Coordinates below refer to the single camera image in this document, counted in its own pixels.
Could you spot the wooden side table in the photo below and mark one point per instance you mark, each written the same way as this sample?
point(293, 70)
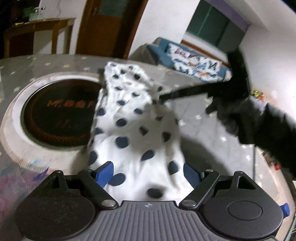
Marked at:
point(39, 24)

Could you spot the black round induction cooktop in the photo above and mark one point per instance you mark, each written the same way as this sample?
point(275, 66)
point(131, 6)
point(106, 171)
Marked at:
point(57, 115)

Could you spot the white navy polka dot shorts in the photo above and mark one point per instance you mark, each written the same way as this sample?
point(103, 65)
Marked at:
point(136, 129)

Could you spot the green framed window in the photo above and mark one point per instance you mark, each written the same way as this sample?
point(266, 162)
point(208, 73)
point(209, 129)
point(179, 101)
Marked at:
point(215, 25)

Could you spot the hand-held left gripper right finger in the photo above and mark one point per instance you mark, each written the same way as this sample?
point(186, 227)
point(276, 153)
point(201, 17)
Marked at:
point(191, 175)

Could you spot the green toy on sofa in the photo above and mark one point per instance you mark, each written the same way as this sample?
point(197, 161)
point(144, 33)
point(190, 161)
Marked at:
point(257, 94)

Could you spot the brown wooden door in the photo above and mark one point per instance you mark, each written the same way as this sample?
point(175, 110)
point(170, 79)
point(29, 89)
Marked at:
point(104, 25)

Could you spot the blue fabric sofa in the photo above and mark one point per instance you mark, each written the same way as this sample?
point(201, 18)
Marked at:
point(159, 52)

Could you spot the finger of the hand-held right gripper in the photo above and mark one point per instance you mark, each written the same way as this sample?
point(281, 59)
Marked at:
point(194, 91)

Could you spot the person's right hand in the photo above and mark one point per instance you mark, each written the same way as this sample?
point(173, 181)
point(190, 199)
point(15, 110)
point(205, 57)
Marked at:
point(238, 115)

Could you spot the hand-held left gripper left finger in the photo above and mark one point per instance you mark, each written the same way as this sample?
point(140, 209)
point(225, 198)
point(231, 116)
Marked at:
point(103, 174)

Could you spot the butterfly print cushion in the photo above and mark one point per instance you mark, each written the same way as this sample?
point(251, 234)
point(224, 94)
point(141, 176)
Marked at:
point(196, 63)

